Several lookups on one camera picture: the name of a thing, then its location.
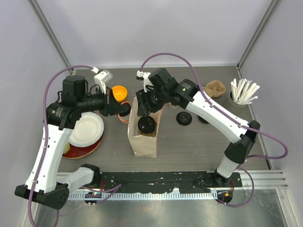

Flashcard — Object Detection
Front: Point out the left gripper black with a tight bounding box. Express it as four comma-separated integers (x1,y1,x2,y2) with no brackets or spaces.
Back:
78,86,126,117

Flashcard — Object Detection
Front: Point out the stack of black lids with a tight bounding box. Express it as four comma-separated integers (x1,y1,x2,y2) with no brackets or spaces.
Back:
176,112,192,126

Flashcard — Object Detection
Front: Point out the red plate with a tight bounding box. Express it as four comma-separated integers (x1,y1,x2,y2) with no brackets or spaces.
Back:
62,110,105,159

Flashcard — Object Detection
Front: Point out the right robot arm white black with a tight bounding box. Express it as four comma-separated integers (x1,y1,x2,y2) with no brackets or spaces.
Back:
136,68,260,187

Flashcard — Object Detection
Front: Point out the brown paper bag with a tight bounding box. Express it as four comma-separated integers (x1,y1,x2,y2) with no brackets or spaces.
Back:
118,97,164,157

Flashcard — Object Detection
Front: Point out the white paper cup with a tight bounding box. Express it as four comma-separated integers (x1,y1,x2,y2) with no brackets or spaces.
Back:
123,103,132,115
141,131,157,137

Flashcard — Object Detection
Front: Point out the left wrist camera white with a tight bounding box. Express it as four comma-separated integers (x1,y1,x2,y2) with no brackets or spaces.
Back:
91,67,113,94

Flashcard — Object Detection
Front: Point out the cardboard cup carrier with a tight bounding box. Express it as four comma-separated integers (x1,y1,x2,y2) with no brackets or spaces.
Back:
203,80,226,98

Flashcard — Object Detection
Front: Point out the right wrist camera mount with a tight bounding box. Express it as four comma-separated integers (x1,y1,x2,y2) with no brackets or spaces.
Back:
136,70,153,93

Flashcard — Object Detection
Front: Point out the grey straw holder cup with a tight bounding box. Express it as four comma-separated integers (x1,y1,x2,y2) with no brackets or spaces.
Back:
227,92,248,108

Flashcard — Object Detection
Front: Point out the loose black lid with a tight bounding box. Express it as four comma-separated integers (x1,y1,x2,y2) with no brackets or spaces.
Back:
198,116,209,124

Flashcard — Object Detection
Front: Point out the orange bowl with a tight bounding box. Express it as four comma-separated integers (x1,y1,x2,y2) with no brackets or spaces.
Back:
112,85,128,103

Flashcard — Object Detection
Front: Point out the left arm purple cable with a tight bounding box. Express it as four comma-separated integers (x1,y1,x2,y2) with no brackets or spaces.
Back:
27,65,122,227

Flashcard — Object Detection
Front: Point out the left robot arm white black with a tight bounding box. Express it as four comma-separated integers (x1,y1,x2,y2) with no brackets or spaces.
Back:
15,87,124,210

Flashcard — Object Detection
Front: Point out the stack of white paper cups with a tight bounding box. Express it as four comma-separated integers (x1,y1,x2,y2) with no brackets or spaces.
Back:
169,103,178,109

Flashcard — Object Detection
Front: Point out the bundle of wrapped straws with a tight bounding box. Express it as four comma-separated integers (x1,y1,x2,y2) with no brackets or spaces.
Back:
230,79,260,105

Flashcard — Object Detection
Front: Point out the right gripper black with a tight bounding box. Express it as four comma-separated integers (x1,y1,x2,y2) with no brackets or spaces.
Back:
136,86,169,117

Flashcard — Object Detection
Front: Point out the white plate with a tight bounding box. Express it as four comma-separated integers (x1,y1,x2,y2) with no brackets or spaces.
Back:
68,112,104,148

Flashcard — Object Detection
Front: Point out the yellow green mug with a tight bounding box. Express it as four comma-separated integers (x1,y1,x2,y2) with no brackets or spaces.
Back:
63,142,71,154

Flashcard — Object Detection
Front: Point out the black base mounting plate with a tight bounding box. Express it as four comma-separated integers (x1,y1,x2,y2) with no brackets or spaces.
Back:
85,171,242,194

